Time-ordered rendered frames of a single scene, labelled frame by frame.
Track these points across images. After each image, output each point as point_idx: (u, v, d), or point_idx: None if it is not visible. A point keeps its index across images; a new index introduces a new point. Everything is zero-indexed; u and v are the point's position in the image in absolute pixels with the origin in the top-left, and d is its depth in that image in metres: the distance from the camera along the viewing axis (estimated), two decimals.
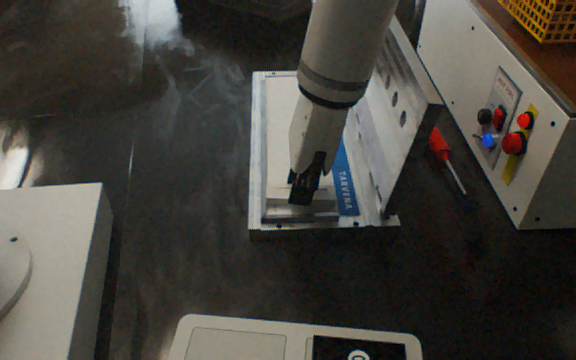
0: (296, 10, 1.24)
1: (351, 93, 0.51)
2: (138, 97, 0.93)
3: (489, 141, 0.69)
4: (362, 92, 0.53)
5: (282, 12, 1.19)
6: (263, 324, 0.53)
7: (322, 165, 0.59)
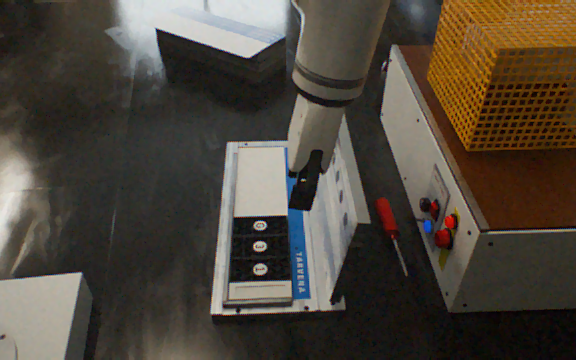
0: (273, 70, 1.32)
1: (345, 91, 0.51)
2: (121, 167, 1.01)
3: (427, 228, 0.77)
4: (357, 90, 0.52)
5: (259, 74, 1.28)
6: None
7: (321, 165, 0.59)
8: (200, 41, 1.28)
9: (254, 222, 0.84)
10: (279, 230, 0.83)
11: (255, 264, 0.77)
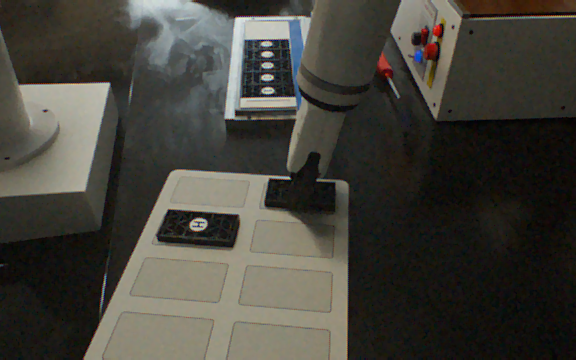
0: None
1: (346, 97, 0.51)
2: None
3: (418, 56, 0.86)
4: (359, 96, 0.52)
5: None
6: (233, 175, 0.70)
7: None
8: None
9: (262, 63, 0.93)
10: (284, 68, 0.92)
11: (263, 88, 0.86)
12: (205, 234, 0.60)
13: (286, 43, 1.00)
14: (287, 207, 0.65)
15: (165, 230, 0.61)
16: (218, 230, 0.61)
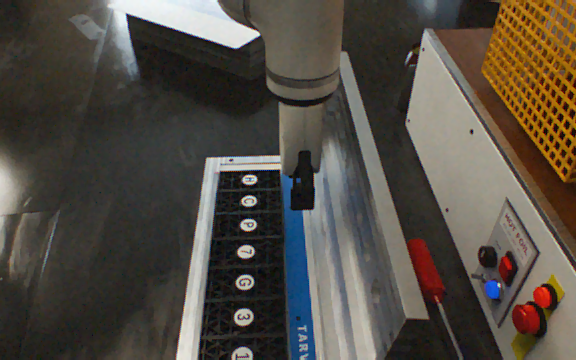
0: None
1: (319, 89, 0.51)
2: (64, 192, 0.76)
3: (494, 293, 0.52)
4: (332, 85, 0.52)
5: (251, 69, 1.02)
6: None
7: (313, 164, 0.58)
8: (177, 28, 1.03)
9: (237, 277, 0.59)
10: (272, 290, 0.58)
11: (235, 348, 0.52)
12: (257, 186, 0.73)
13: (278, 222, 0.66)
14: None
15: (223, 187, 0.72)
16: (267, 182, 0.73)
